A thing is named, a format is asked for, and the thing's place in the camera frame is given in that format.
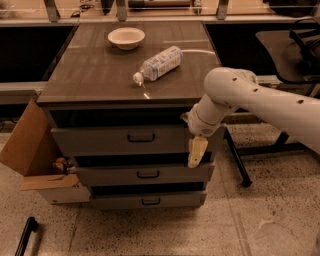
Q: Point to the grey top drawer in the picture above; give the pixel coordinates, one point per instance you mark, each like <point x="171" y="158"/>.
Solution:
<point x="122" y="140"/>

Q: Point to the grey drawer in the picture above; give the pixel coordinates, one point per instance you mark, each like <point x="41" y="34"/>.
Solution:
<point x="145" y="201"/>
<point x="144" y="174"/>
<point x="122" y="140"/>

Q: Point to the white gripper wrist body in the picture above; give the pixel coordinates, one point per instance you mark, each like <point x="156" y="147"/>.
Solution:
<point x="198" y="127"/>

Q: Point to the grey middle drawer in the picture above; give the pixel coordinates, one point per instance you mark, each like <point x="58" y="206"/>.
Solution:
<point x="144" y="174"/>

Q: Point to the black office chair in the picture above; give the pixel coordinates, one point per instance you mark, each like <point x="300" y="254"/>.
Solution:
<point x="285" y="51"/>

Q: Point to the small toy in box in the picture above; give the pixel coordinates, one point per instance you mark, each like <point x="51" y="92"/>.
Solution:
<point x="64" y="166"/>

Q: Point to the grey bottom drawer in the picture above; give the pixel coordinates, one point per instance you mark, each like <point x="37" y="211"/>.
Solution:
<point x="145" y="201"/>

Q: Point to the black table leg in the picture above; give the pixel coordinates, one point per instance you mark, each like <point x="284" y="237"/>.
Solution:
<point x="246" y="181"/>

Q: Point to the brown drawer cabinet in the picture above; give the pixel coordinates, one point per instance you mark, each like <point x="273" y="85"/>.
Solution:
<point x="92" y="86"/>

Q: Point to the white bowl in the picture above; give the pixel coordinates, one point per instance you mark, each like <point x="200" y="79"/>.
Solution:
<point x="126" y="38"/>

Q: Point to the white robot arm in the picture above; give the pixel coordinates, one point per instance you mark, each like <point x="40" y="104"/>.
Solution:
<point x="228" y="89"/>

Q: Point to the open cardboard box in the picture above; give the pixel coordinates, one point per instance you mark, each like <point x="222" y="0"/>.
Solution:
<point x="32" y="152"/>

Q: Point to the clear plastic water bottle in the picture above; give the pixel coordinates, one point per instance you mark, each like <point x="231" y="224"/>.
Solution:
<point x="158" y="65"/>

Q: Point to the black bar on floor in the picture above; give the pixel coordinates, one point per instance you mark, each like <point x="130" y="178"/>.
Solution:
<point x="30" y="226"/>

